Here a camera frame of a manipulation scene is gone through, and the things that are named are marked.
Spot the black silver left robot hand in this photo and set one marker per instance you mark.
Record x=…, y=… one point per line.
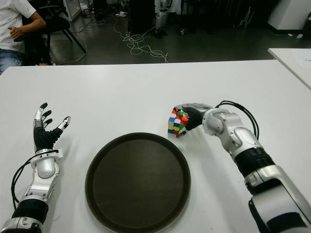
x=42, y=139

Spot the seated person in white shirt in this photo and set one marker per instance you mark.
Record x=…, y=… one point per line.
x=9, y=24

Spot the white side table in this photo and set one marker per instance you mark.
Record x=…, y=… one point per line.
x=294, y=63

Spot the small white floor object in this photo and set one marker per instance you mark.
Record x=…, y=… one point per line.
x=300, y=36

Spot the black cabinet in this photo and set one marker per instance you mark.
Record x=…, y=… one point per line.
x=142, y=14

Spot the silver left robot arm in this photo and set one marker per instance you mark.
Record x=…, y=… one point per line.
x=45, y=167

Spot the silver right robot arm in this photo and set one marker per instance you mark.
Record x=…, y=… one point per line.
x=252, y=155

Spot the white power strip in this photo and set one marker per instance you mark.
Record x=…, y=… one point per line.
x=121, y=15

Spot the white humanoid robot legs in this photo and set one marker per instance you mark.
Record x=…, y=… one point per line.
x=161, y=19

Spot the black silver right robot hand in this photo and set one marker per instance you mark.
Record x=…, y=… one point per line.
x=195, y=116

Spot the multicoloured Rubik's cube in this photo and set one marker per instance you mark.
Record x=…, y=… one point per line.
x=176, y=123

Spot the small silver floor object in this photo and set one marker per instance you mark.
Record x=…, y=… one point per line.
x=182, y=31

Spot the white cabinet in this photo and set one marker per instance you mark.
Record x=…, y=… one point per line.
x=291, y=14

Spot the dark brown round plate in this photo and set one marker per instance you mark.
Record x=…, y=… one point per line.
x=137, y=184

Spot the black chair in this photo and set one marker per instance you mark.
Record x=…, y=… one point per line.
x=58, y=23

